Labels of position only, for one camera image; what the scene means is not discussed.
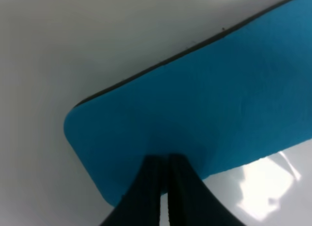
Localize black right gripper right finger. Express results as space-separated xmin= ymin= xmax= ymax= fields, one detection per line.
xmin=168 ymin=154 xmax=244 ymax=226

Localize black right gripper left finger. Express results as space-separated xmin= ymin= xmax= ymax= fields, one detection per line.
xmin=101 ymin=155 xmax=168 ymax=226

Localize blue whiteboard eraser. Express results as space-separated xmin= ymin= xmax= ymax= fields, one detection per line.
xmin=64 ymin=0 xmax=312 ymax=206

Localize whiteboard with aluminium frame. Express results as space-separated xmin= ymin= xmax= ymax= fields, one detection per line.
xmin=0 ymin=0 xmax=312 ymax=226

